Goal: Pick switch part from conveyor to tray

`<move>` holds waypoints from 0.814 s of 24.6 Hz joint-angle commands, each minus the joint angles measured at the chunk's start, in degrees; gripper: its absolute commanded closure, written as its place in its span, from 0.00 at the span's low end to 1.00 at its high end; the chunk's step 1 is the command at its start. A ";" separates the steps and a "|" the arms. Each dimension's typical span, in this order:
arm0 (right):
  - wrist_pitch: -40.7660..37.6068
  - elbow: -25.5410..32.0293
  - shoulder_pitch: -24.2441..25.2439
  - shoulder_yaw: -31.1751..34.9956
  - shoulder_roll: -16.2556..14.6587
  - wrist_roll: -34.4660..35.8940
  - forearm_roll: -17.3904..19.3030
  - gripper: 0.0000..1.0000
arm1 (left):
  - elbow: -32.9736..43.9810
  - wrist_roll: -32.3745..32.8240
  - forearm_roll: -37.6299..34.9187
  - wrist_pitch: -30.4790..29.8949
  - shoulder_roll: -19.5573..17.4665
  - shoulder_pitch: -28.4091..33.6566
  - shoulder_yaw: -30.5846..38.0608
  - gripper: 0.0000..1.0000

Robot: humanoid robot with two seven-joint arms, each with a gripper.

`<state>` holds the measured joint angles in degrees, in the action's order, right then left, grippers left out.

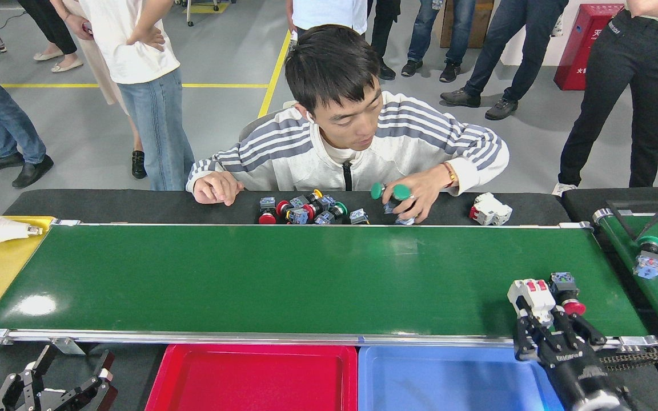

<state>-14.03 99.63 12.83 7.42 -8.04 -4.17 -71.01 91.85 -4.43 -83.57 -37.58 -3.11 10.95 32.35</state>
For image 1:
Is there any brown cardboard box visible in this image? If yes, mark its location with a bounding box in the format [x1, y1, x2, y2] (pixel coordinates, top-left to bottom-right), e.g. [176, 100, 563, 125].
[440, 0, 492, 49]

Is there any grey chair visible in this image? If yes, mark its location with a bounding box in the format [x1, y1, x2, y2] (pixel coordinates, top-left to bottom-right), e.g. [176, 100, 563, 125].
[238, 102, 307, 143]

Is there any white light bulb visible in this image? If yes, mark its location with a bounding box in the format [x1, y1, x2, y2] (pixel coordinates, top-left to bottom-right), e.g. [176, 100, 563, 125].
[0, 217, 43, 243]

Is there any white circuit breaker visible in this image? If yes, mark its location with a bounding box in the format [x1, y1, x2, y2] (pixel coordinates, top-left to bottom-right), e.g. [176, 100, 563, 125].
[469, 192, 513, 226]
[507, 279, 557, 327]

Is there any conveyor drive chain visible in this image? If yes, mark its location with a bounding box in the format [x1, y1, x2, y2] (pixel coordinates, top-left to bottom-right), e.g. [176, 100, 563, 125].
[597, 349, 658, 372]

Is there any person's left hand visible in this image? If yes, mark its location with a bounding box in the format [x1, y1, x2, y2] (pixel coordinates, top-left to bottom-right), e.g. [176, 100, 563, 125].
[383, 164, 454, 223]

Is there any person's right hand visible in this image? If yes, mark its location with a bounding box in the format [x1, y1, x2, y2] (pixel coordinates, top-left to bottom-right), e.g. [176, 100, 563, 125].
[195, 171, 245, 205]

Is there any red fire extinguisher box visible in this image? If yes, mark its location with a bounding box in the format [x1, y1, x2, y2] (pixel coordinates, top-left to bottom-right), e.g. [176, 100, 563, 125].
[553, 3, 625, 91]

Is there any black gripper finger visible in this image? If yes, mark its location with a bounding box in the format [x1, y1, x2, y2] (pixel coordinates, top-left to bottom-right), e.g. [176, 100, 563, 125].
[0, 342, 58, 411]
[49, 349, 118, 411]

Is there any long green conveyor belt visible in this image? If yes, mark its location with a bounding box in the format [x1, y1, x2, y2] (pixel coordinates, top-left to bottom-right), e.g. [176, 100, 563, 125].
[0, 219, 658, 356]

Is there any red plastic tray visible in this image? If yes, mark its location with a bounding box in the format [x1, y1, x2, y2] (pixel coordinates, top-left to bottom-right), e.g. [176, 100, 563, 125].
[145, 342, 358, 411]

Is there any seated person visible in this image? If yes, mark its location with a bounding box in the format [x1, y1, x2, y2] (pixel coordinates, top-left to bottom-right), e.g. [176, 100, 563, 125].
[185, 24, 509, 198]

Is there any blue plastic tray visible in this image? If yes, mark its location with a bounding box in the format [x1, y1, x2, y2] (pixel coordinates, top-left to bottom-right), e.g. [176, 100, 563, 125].
[358, 344, 567, 411]

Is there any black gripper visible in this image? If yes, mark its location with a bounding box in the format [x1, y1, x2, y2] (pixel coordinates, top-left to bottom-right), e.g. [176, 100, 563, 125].
[513, 305, 632, 411]

